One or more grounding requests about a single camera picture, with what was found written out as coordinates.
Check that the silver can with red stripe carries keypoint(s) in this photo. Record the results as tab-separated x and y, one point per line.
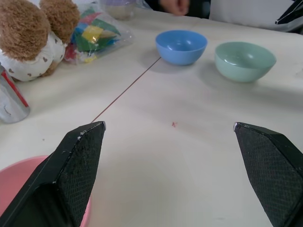
10	101

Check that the green plastic bowl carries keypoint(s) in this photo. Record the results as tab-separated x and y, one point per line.
243	63

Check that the clear jar with purple lid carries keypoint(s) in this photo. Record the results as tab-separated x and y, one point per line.
118	8

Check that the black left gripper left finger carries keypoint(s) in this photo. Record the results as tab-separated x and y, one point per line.
78	170

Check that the blue plastic bowl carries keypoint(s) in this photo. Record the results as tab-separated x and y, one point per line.
181	47

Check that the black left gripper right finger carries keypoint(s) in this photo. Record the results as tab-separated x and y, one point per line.
267	170

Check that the pink plastic bowl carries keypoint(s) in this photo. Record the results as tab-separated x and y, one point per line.
14	179

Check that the brown plush teddy bear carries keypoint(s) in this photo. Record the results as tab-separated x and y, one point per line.
26	37

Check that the person's bare hand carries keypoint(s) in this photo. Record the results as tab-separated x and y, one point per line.
178	6

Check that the person in white clothing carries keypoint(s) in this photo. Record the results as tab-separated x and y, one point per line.
251	11

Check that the clear bag of colourful pieces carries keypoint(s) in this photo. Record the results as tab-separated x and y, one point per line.
97	37

